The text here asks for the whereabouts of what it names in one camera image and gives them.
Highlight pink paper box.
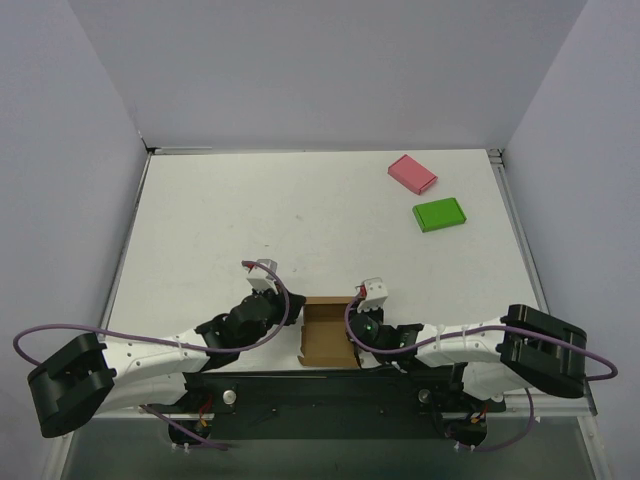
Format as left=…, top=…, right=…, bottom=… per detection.
left=387, top=154, right=438, bottom=195

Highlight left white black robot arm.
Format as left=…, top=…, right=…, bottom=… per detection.
left=27, top=290, right=306, bottom=438

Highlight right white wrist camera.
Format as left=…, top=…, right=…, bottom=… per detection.
left=357, top=277, right=388, bottom=312

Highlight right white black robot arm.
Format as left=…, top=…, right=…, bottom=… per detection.
left=344, top=301, right=587, bottom=400

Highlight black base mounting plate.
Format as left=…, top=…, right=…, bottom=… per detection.
left=152, top=367, right=506, bottom=440

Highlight aluminium table frame rail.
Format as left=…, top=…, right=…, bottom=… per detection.
left=59, top=148, right=599, bottom=421

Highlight brown cardboard paper box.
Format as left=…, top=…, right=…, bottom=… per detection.
left=298, top=297, right=358, bottom=369

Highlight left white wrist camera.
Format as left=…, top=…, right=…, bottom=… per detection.
left=242, top=259, right=277, bottom=293

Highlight green paper box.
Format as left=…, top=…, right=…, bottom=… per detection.
left=412, top=197, right=467, bottom=233

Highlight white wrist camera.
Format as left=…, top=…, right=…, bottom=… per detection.
left=242, top=259, right=277, bottom=293
left=357, top=277, right=388, bottom=312

